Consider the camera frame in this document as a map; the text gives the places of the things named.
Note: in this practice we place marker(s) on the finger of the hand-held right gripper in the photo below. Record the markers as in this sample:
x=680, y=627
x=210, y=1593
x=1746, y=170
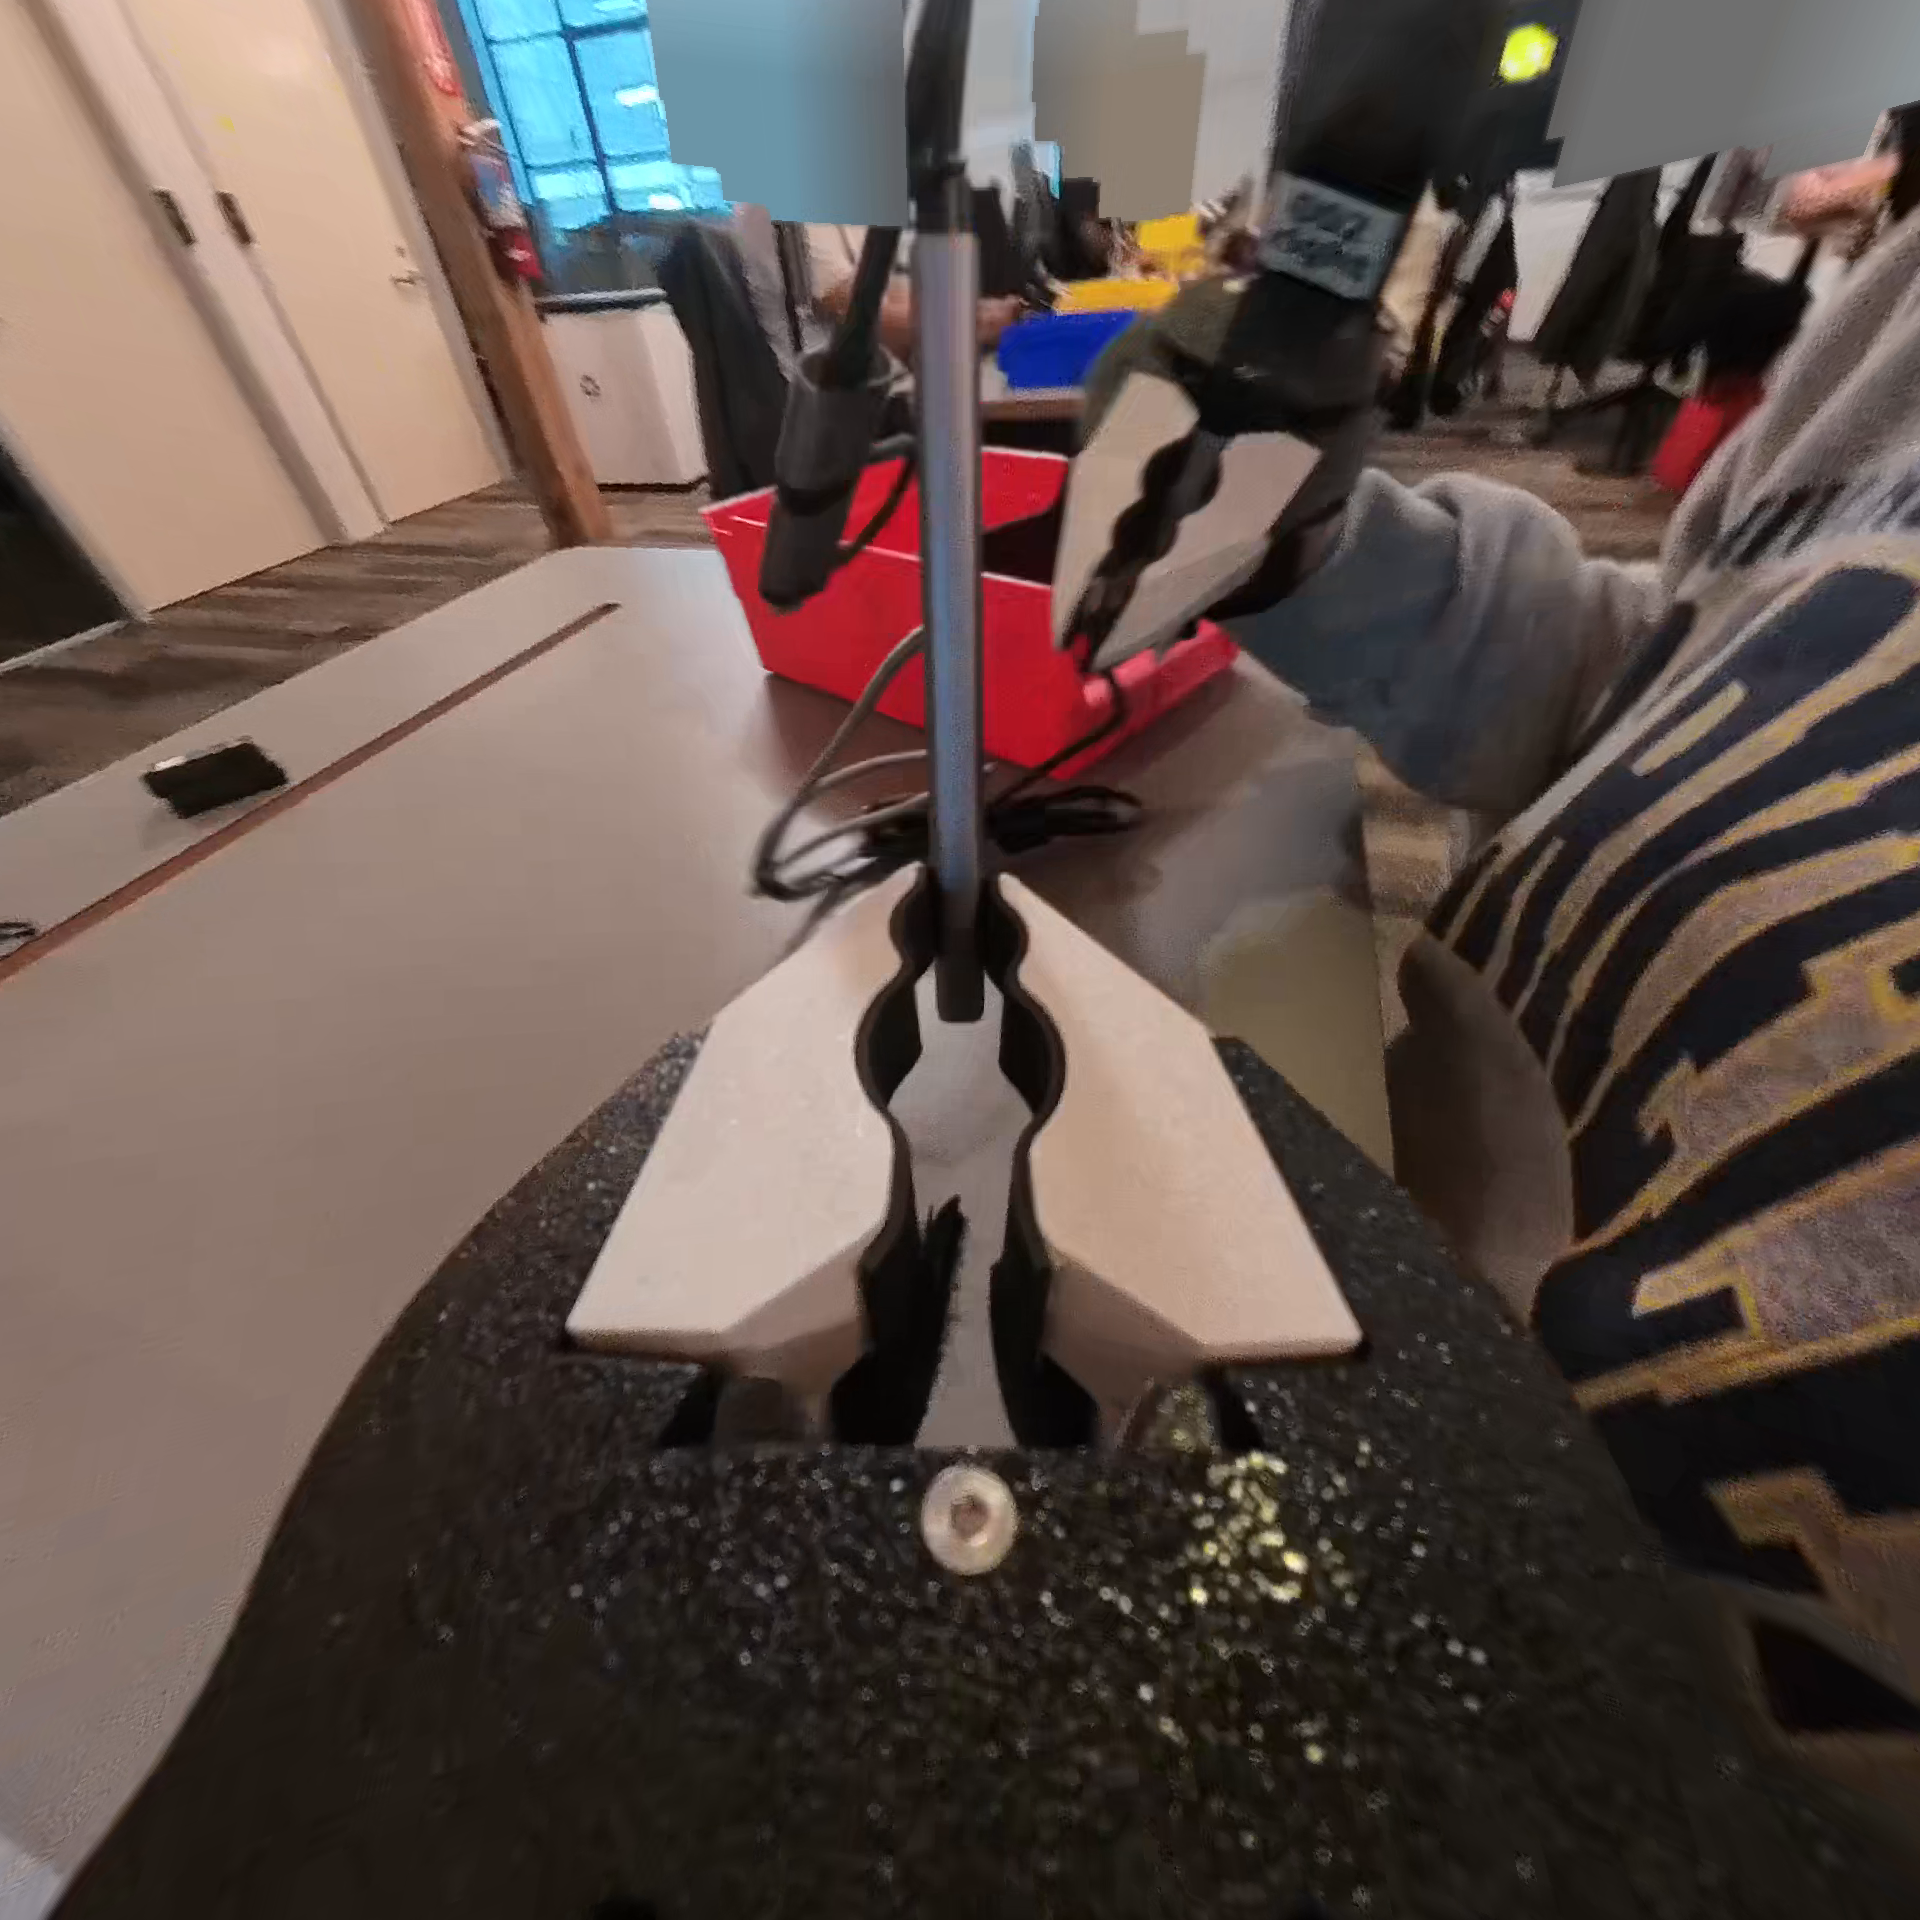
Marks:
x=1117, y=480
x=1237, y=518

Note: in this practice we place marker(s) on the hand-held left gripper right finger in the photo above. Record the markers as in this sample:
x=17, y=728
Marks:
x=1185, y=1200

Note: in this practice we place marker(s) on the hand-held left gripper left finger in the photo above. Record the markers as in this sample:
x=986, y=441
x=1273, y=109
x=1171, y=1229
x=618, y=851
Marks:
x=749, y=1171

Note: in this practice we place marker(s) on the person's right forearm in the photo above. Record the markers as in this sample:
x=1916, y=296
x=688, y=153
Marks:
x=1440, y=629

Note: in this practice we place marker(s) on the blue plastic bin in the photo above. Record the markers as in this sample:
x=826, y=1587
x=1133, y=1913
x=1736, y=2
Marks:
x=1059, y=352

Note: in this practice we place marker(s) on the yellow plastic bin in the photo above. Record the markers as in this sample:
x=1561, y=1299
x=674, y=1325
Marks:
x=1161, y=240

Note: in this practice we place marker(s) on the red plastic bin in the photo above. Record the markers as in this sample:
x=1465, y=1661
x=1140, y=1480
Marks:
x=869, y=646

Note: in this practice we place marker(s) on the dark hanging jacket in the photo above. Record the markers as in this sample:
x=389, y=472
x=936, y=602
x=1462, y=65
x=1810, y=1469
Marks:
x=1597, y=271
x=1723, y=285

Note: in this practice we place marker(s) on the black jacket on chair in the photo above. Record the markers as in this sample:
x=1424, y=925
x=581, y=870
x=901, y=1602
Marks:
x=720, y=360

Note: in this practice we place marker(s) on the red bag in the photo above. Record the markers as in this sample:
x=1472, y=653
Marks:
x=1704, y=434

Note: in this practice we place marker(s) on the white cabinet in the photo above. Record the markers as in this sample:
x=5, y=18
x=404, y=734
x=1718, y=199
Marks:
x=621, y=389

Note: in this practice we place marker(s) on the black desk grommet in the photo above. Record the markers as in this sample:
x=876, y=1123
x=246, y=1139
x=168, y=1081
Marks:
x=217, y=778

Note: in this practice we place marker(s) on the red fire extinguisher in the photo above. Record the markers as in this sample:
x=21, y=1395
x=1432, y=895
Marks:
x=504, y=211

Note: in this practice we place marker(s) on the white door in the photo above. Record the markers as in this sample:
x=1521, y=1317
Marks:
x=389, y=166
x=89, y=301

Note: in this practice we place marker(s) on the wooden post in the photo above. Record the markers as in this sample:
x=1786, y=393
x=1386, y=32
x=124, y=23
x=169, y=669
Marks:
x=509, y=376

